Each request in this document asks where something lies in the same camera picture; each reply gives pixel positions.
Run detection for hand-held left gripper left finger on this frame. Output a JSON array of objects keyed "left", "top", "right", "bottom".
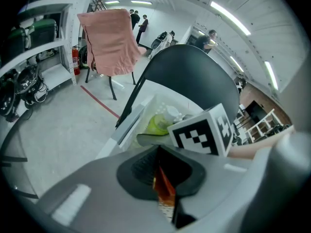
[{"left": 37, "top": 144, "right": 175, "bottom": 233}]

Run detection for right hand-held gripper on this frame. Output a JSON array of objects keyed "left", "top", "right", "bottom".
[{"left": 136, "top": 103, "right": 235, "bottom": 157}]

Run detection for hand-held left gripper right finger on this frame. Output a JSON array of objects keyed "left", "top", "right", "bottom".
[{"left": 159, "top": 144, "right": 254, "bottom": 233}]

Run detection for green plastic bottle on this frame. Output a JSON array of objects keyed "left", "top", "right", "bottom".
[{"left": 145, "top": 105, "right": 185, "bottom": 135}]

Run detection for orange tissue box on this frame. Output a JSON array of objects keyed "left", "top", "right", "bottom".
[{"left": 152, "top": 166, "right": 176, "bottom": 207}]

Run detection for person's right forearm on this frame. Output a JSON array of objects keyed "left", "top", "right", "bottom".
[{"left": 228, "top": 139, "right": 275, "bottom": 160}]

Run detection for white plastic basket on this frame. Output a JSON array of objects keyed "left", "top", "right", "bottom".
[{"left": 97, "top": 93, "right": 205, "bottom": 159}]

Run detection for black folding chair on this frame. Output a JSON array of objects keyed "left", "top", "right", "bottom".
[{"left": 115, "top": 44, "right": 241, "bottom": 131}]

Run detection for white storage shelf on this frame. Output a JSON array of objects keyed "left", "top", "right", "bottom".
[{"left": 244, "top": 108, "right": 285, "bottom": 143}]

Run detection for grey shell chair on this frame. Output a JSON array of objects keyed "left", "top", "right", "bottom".
[{"left": 0, "top": 115, "right": 39, "bottom": 200}]

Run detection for black monitor screen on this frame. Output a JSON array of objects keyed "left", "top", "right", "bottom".
[{"left": 245, "top": 100, "right": 267, "bottom": 121}]

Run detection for dark green bag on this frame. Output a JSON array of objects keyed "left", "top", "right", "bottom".
[{"left": 79, "top": 45, "right": 89, "bottom": 69}]

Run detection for pink cloth on chair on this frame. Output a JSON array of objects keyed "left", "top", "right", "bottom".
[{"left": 77, "top": 8, "right": 146, "bottom": 101}]

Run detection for red fire extinguisher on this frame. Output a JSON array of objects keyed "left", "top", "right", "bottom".
[{"left": 72, "top": 45, "right": 81, "bottom": 76}]

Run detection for person's white shirt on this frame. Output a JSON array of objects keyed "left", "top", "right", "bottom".
[{"left": 279, "top": 52, "right": 311, "bottom": 143}]

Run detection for black helmet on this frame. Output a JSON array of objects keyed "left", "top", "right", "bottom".
[
  {"left": 16, "top": 64, "right": 49, "bottom": 109},
  {"left": 0, "top": 79, "right": 20, "bottom": 121}
]

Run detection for white shelf rack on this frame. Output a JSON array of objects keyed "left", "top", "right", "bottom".
[{"left": 0, "top": 0, "right": 95, "bottom": 87}]

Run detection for black metal staircase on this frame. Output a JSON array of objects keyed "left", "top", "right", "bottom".
[{"left": 87, "top": 0, "right": 107, "bottom": 13}]

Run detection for rows of black cases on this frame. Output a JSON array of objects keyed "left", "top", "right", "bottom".
[{"left": 0, "top": 18, "right": 59, "bottom": 63}]

